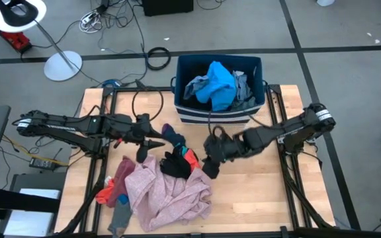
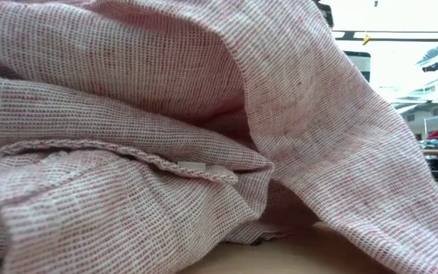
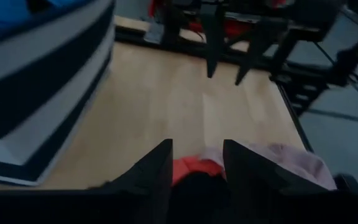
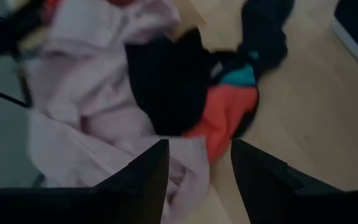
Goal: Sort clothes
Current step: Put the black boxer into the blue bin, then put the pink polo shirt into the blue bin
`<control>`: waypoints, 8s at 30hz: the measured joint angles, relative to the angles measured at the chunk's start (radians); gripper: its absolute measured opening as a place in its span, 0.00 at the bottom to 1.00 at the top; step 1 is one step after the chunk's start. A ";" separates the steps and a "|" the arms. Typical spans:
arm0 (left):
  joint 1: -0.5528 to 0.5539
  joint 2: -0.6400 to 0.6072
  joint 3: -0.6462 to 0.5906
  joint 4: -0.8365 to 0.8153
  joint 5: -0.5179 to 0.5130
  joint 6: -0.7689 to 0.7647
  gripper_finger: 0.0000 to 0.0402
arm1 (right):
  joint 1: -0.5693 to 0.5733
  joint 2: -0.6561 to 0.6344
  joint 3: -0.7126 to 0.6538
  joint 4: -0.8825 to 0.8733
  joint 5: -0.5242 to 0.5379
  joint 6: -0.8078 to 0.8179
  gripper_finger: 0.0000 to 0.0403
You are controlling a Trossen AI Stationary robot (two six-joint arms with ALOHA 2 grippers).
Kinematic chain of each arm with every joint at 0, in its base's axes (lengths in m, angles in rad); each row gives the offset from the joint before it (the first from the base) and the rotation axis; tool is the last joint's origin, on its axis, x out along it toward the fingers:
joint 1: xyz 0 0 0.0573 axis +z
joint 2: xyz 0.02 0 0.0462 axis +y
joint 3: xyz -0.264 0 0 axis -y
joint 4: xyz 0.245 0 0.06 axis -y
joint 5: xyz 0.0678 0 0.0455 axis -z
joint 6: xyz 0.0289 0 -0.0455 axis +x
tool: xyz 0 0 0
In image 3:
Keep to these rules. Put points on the navy white striped fabric bin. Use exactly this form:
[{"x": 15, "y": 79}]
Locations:
[{"x": 42, "y": 62}]

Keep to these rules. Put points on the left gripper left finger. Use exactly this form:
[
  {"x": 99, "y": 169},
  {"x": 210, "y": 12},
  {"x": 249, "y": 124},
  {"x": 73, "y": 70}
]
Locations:
[{"x": 157, "y": 174}]

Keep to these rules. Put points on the pink garment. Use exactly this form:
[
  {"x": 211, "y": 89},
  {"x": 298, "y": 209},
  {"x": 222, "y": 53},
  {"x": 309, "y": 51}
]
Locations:
[{"x": 303, "y": 165}]

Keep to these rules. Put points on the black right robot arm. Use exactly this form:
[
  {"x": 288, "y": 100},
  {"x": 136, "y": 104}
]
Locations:
[{"x": 315, "y": 18}]

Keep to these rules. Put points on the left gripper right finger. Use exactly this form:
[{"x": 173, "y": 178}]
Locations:
[{"x": 247, "y": 180}]

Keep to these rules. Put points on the orange-red beanie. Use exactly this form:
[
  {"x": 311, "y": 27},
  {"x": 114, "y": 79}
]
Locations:
[{"x": 194, "y": 165}]

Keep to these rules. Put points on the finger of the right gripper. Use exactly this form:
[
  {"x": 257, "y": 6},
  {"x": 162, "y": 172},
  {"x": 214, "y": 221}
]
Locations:
[
  {"x": 253, "y": 46},
  {"x": 213, "y": 40}
]

